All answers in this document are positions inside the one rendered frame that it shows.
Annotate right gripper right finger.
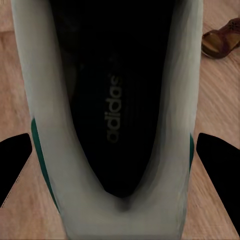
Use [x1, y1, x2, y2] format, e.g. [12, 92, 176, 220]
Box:
[196, 133, 240, 236]

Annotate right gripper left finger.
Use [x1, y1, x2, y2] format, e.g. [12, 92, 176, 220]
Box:
[0, 133, 33, 207]

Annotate gym shoe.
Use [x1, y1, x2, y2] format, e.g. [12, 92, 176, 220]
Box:
[11, 0, 204, 240]

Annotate sandal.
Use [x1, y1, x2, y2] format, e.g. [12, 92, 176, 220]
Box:
[201, 18, 240, 59]

